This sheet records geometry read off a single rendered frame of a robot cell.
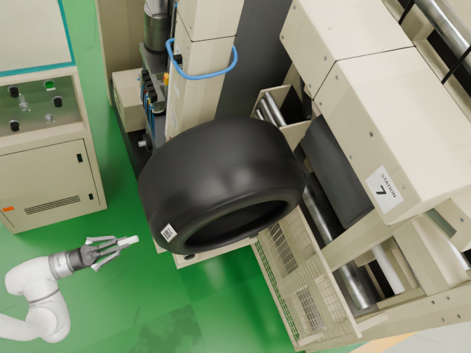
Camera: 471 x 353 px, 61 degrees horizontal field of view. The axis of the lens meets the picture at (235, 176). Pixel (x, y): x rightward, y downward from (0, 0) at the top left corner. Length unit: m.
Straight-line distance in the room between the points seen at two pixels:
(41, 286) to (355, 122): 1.11
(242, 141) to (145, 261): 1.48
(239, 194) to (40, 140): 1.00
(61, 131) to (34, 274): 0.65
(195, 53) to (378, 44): 0.48
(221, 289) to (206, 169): 1.45
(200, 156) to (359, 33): 0.53
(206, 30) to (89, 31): 2.48
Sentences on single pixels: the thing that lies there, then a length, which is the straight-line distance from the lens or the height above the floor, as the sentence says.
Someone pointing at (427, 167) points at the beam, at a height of 1.78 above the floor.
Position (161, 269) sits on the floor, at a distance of 2.50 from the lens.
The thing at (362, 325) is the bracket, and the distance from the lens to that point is 1.64.
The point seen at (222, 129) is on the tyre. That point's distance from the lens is 1.20.
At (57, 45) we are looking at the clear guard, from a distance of 1.50.
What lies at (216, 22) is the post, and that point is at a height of 1.71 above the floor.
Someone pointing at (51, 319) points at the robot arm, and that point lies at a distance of 1.50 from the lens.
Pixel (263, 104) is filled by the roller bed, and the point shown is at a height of 1.15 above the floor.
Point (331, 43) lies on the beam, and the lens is 1.03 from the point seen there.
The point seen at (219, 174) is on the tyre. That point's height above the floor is 1.44.
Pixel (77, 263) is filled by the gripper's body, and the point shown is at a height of 1.01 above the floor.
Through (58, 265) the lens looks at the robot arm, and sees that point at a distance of 1.49.
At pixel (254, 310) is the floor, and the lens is 2.53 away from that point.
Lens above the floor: 2.42
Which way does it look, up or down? 60 degrees down
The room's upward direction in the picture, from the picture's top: 23 degrees clockwise
